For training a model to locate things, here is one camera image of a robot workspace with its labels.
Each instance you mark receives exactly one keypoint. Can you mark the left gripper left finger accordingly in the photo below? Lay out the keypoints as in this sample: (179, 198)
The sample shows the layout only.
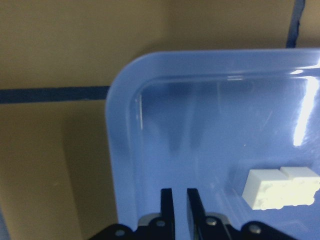
(167, 222)

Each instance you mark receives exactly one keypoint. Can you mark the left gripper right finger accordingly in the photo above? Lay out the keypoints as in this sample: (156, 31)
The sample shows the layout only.
(195, 214)

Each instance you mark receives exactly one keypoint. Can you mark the white block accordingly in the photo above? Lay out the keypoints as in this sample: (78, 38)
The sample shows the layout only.
(304, 183)
(266, 189)

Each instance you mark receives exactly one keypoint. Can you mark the blue plastic tray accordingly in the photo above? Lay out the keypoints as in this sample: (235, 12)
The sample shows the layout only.
(204, 119)

